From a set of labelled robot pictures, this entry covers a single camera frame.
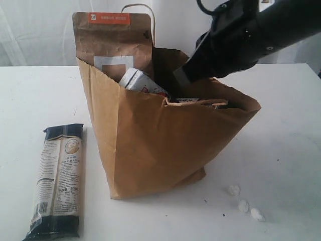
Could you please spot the dark blue noodle packet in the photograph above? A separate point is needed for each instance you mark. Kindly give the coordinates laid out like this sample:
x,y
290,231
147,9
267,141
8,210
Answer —
x,y
57,196

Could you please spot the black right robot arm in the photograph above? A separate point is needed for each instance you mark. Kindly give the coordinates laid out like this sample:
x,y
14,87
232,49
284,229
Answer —
x,y
281,24

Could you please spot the brown kraft pouch with window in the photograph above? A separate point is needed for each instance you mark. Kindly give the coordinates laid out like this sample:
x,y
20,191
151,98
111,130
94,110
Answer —
x,y
114,42

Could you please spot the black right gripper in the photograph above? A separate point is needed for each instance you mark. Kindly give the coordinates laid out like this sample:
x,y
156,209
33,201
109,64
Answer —
x,y
218,51

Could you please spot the white garlic clove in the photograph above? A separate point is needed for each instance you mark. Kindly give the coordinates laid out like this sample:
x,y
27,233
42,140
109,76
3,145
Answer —
x,y
243,206
234,190

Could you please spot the white garlic cloves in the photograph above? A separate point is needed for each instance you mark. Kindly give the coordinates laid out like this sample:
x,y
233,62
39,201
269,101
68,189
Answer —
x,y
257,215

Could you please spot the small white blue milk carton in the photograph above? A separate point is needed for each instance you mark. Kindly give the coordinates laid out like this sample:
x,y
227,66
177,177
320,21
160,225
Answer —
x,y
137,80

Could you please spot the brown paper bag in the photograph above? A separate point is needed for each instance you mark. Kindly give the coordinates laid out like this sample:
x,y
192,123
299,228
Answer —
x,y
149,143

